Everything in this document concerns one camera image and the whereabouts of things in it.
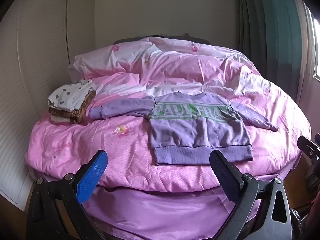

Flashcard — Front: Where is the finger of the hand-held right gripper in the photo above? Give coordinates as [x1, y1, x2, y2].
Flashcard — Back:
[297, 134, 320, 160]

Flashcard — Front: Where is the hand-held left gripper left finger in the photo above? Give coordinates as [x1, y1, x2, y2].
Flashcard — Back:
[26, 150, 108, 240]

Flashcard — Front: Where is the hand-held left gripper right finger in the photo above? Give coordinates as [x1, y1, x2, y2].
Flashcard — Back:
[209, 149, 292, 240]

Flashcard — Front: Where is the purple sweatshirt with green print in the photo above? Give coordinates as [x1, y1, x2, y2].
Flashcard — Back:
[89, 92, 279, 166]

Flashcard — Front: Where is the stack of folded clothes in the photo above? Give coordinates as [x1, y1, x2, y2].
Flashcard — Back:
[49, 90, 97, 123]

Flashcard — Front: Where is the pink floral duvet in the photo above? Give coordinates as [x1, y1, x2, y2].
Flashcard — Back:
[25, 36, 312, 193]

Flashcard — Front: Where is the cream folded garment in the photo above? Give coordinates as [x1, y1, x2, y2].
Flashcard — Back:
[51, 115, 75, 124]

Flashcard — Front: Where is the purple bed sheet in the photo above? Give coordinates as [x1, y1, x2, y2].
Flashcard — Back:
[82, 185, 278, 240]

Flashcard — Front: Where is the white heart print folded garment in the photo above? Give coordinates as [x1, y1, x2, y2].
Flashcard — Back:
[47, 79, 97, 112]

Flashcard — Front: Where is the window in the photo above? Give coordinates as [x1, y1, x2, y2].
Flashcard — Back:
[310, 10, 320, 80]

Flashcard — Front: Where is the white slatted door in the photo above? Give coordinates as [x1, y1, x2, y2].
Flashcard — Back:
[0, 2, 71, 210]

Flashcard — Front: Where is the pink and white pillow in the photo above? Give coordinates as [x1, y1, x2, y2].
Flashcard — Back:
[69, 41, 160, 79]

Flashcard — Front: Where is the grey green curtain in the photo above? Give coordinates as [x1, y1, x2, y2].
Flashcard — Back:
[236, 0, 315, 105]

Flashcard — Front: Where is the dark headboard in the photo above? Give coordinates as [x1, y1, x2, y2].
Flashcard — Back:
[114, 34, 210, 46]

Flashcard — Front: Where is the white wardrobe door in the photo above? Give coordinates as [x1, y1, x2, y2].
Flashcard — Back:
[65, 0, 97, 65]

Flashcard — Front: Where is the wooden bed frame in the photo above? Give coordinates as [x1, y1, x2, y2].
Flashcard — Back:
[282, 152, 313, 205]

